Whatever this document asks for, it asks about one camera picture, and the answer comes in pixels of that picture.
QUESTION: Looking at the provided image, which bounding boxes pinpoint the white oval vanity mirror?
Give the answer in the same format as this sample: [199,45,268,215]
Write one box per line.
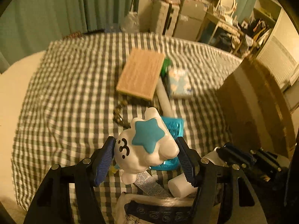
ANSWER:
[217,0,237,17]

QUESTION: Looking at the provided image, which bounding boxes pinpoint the tan carton box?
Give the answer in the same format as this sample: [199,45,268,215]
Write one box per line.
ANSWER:
[116,48,165,101]

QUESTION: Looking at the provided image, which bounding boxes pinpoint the silver mini fridge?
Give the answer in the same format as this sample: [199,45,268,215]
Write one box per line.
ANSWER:
[173,0,207,41]

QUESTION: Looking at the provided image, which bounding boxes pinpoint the white louvered wardrobe door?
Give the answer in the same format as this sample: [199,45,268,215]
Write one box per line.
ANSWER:
[256,9,298,91]

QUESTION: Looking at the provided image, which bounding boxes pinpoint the brown cardboard box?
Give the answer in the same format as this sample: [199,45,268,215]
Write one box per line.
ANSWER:
[216,58,296,159]

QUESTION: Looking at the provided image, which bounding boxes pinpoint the green small packet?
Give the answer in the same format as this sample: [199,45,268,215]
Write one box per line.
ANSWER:
[160,57,172,78]

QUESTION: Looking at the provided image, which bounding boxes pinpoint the white cylindrical tube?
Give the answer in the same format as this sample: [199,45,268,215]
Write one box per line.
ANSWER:
[156,77,174,118]

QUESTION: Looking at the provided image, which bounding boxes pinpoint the floral tissue pack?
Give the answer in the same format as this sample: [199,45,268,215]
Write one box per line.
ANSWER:
[165,67,193,99]

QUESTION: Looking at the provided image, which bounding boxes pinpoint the brown patterned bag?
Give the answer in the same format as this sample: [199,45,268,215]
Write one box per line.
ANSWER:
[62,31,82,40]

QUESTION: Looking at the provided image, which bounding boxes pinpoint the white dressing table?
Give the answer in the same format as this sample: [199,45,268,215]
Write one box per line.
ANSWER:
[195,12,244,45]

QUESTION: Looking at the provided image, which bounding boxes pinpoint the white bear star toy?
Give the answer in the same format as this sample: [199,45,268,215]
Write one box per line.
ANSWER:
[114,107,179,185]

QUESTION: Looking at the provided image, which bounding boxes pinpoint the white suitcase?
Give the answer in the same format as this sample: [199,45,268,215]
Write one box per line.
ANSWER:
[149,0,179,36]

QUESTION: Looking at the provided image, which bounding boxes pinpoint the teal blister pill pack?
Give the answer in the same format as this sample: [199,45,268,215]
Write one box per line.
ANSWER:
[151,115,185,171]

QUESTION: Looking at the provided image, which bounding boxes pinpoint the large green curtain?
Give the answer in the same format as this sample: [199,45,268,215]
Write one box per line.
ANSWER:
[1,0,139,72]

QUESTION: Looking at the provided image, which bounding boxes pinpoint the black patterned plastic pouch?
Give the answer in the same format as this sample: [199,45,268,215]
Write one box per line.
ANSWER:
[112,192,194,223]

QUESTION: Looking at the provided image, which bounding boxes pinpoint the wooden chair with clothes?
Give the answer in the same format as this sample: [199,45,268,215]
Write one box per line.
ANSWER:
[230,34,257,59]

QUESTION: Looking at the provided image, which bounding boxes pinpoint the small white cream tube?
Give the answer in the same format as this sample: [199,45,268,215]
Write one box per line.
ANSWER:
[134,171,170,198]

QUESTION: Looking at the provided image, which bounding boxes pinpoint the green checkered cloth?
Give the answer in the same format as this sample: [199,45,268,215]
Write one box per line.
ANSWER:
[12,33,241,210]

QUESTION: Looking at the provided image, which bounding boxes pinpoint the dark bead bracelet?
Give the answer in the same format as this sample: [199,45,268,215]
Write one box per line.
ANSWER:
[112,99,131,130]

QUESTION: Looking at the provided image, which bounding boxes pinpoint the large clear water jug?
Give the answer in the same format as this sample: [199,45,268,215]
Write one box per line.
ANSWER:
[121,11,140,33]

